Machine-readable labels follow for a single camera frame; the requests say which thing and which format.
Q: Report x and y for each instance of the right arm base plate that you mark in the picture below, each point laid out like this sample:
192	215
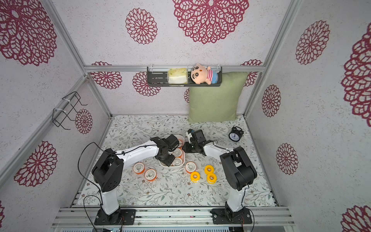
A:
227	216

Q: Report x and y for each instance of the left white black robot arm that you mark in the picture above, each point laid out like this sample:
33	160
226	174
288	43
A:
108	170

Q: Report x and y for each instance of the yellow green sponge pack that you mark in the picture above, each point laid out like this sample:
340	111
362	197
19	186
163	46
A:
177	76

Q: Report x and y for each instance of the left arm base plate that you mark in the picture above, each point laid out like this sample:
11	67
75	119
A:
119	217

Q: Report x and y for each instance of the green pillow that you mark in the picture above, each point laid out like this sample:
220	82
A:
217	104

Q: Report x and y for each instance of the white plastic storage box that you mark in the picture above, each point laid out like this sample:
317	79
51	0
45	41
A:
182	157

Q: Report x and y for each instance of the yellow tape roll left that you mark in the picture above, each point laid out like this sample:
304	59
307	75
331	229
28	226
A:
195	177

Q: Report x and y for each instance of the plush doll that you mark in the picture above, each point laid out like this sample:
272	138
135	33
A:
201	74

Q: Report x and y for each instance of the yellow tape roll right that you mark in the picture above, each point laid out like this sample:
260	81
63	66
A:
211	178

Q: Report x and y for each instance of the black wire wall rack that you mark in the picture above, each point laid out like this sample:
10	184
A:
59	115

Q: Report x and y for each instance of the yellow tape roll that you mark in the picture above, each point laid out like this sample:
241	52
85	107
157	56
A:
195	177
211	178
209	169

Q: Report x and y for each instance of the yellow tape roll top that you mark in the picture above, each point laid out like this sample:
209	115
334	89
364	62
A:
209	169

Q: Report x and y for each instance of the black wall shelf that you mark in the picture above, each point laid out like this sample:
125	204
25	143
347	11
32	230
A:
158	78

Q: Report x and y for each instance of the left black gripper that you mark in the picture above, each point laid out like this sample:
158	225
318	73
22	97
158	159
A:
168	162

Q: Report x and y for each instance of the black alarm clock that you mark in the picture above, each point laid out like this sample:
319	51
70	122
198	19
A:
236	133

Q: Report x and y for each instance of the orange tape roll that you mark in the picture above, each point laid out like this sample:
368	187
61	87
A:
181	143
150	175
178	153
190	167
177	162
139	168

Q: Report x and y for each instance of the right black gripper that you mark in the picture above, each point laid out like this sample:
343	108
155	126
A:
190	146

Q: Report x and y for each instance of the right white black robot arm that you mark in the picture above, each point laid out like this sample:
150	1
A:
238	169

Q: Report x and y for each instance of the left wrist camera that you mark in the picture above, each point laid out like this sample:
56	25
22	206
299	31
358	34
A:
172	142

